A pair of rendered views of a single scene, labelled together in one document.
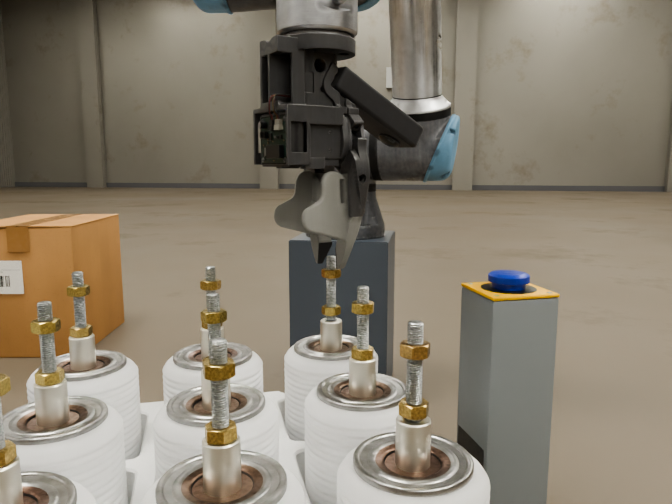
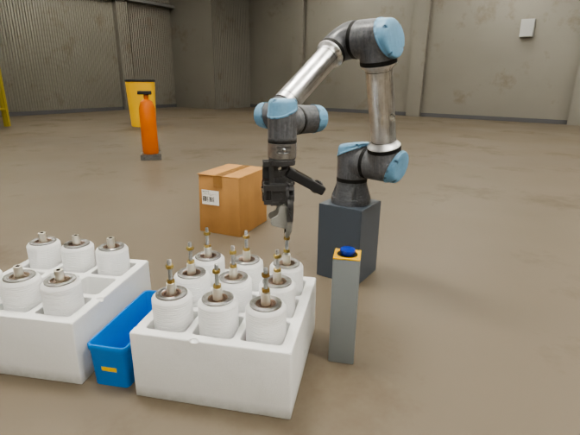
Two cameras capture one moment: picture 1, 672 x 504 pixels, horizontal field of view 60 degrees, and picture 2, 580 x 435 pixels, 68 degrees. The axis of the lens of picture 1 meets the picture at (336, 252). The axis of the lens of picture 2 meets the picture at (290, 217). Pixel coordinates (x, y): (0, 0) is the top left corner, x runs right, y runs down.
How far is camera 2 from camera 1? 0.71 m
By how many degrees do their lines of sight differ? 25
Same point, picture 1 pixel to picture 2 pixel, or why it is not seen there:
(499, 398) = (335, 293)
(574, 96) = not seen: outside the picture
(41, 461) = (185, 283)
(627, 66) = not seen: outside the picture
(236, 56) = (399, 14)
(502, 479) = (336, 321)
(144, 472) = not seen: hidden behind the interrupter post
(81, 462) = (194, 286)
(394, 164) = (368, 173)
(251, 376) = (255, 268)
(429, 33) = (384, 114)
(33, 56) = (265, 20)
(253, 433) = (237, 287)
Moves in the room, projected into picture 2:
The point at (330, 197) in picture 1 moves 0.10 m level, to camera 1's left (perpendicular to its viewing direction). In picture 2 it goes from (281, 214) to (249, 210)
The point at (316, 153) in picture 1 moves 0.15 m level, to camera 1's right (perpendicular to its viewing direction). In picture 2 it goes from (275, 200) to (330, 207)
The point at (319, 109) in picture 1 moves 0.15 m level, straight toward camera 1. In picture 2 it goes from (276, 186) to (249, 200)
